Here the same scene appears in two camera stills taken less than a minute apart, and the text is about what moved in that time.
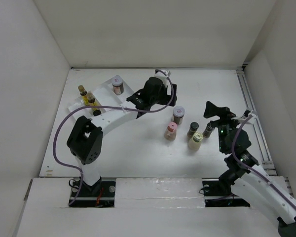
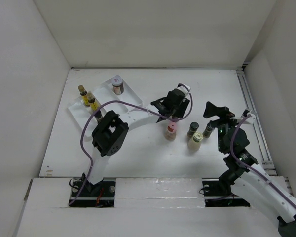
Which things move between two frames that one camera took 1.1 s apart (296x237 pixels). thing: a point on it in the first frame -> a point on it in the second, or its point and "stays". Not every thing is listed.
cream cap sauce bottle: (194, 143) stays
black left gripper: (166, 98) -> (182, 104)
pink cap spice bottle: (170, 133) stays
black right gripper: (223, 113) stays
